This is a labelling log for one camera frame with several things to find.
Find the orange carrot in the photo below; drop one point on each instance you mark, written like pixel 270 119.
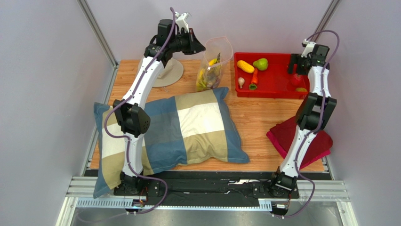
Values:
pixel 254 80

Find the red plastic tray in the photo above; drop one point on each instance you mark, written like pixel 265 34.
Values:
pixel 272 83

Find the clear zip top bag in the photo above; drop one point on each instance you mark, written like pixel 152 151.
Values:
pixel 215 46

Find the green pear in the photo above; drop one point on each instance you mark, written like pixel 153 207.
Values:
pixel 261 64

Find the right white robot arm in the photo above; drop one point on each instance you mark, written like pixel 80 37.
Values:
pixel 311 117

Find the beige bucket hat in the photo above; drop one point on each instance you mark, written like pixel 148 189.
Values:
pixel 170 73

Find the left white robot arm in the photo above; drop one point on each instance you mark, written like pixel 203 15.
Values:
pixel 172 36

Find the brown longan cluster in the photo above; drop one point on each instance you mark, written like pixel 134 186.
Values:
pixel 212 73

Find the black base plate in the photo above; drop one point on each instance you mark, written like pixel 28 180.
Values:
pixel 200 189

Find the garlic bulb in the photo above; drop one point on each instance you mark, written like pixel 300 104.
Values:
pixel 241 82

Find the folded red cloth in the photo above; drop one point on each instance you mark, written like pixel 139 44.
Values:
pixel 281 136

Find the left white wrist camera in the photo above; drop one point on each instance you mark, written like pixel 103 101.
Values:
pixel 182 22

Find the aluminium frame rail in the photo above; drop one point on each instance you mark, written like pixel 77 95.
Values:
pixel 323 202

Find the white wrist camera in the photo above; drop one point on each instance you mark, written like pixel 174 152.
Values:
pixel 182 22
pixel 308 47

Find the plaid pillow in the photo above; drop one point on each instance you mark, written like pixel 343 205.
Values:
pixel 185 129

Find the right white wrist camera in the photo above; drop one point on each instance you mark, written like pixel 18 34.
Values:
pixel 308 47

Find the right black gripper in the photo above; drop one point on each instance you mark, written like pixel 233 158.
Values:
pixel 294 63

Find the yellow corn cob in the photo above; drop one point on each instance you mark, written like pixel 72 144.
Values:
pixel 246 67

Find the yellow banana bunch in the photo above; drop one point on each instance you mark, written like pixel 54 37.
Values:
pixel 200 85

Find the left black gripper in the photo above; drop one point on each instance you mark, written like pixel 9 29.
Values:
pixel 195 45

